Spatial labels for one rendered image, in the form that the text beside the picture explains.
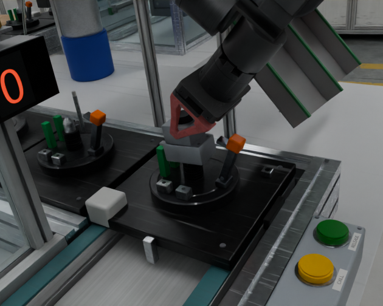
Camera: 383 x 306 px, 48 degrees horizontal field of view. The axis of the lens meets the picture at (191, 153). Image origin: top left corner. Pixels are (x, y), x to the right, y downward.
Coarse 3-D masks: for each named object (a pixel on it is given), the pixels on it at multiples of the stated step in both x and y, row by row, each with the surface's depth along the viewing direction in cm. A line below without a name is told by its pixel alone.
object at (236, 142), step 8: (232, 136) 58; (240, 136) 58; (224, 144) 59; (232, 144) 58; (240, 144) 57; (232, 152) 59; (224, 160) 60; (232, 160) 59; (224, 168) 61; (224, 176) 62
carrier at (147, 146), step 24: (72, 96) 80; (72, 120) 76; (48, 144) 79; (72, 144) 76; (120, 144) 82; (144, 144) 80; (48, 168) 73; (72, 168) 72; (96, 168) 74; (120, 168) 74; (48, 192) 70; (72, 192) 69
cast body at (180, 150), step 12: (168, 120) 62; (180, 120) 60; (192, 120) 60; (168, 132) 61; (204, 132) 62; (168, 144) 62; (180, 144) 61; (192, 144) 60; (204, 144) 60; (168, 156) 63; (180, 156) 62; (192, 156) 61; (204, 156) 61
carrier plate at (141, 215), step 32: (256, 160) 71; (128, 192) 67; (256, 192) 64; (128, 224) 61; (160, 224) 60; (192, 224) 59; (224, 224) 58; (256, 224) 58; (192, 256) 56; (224, 256) 53
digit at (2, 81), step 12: (0, 60) 44; (12, 60) 46; (0, 72) 45; (12, 72) 46; (24, 72) 47; (0, 84) 45; (12, 84) 46; (24, 84) 48; (0, 96) 45; (12, 96) 46; (24, 96) 48; (0, 108) 45; (12, 108) 47
